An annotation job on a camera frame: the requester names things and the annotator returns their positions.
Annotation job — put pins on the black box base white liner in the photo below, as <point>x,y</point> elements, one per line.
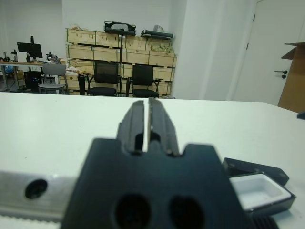
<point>257,188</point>

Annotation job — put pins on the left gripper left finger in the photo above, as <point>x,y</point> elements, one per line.
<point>132,126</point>

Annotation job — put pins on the wooden top desk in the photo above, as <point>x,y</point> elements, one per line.
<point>14,63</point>

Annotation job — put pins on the black stand pole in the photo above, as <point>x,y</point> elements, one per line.
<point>122,55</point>

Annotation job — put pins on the brown cardboard box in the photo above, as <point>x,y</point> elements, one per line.
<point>294,78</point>

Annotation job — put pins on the black computer monitor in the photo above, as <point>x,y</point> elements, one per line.
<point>29,49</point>

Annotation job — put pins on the black mesh office chair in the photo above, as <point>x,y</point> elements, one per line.
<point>143,76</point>
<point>104,71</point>

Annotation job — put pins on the white door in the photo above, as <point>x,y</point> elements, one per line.
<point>262,52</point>

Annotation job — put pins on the grey plastic chair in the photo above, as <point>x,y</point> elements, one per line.
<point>53,71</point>

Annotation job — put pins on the black computer tower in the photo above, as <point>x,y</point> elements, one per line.
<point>32,80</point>

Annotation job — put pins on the small white box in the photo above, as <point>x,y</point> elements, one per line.
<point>22,57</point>

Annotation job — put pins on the clear plastic bag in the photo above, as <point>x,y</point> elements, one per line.
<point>159,28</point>

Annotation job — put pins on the flat black case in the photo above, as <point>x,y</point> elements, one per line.
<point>157,35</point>

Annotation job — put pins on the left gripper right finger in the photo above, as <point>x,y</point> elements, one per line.
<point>163,128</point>

